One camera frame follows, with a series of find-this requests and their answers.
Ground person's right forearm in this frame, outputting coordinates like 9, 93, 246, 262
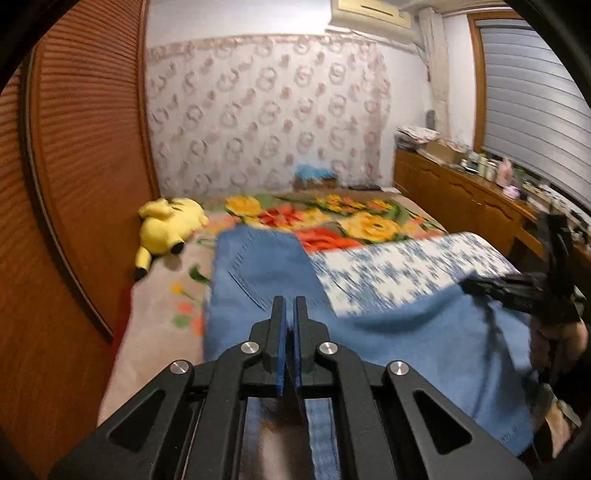
538, 397, 583, 457

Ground stack of folded cloths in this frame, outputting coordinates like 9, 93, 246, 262
396, 124, 439, 151

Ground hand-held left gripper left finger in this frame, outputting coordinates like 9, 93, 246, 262
48, 295, 287, 480

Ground wooden sideboard cabinet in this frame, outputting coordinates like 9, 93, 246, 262
394, 147, 591, 278

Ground beige tied curtain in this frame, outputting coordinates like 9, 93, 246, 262
418, 9, 451, 139

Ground beige wall air conditioner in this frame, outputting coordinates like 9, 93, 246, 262
329, 0, 416, 44

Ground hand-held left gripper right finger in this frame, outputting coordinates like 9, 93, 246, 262
293, 295, 532, 480

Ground floral bed with blanket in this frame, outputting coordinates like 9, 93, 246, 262
97, 191, 451, 428

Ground person's right hand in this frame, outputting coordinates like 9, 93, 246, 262
530, 318, 590, 385

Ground white blue floral quilt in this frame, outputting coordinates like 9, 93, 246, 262
307, 232, 520, 319

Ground row of toiletry bottles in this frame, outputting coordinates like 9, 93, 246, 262
462, 152, 499, 182

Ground grey window blind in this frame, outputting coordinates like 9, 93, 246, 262
475, 18, 591, 204

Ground circle patterned sheer curtain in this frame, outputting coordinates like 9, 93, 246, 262
145, 31, 393, 197

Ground wooden slatted wardrobe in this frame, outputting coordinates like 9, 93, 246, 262
0, 0, 161, 476

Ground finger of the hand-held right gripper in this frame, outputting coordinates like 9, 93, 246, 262
461, 272, 546, 310

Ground blue denim pants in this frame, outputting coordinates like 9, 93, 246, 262
203, 226, 541, 480

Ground yellow plush toy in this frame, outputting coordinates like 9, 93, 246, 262
134, 198, 210, 281

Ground open cardboard box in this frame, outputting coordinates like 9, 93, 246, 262
425, 138, 467, 165

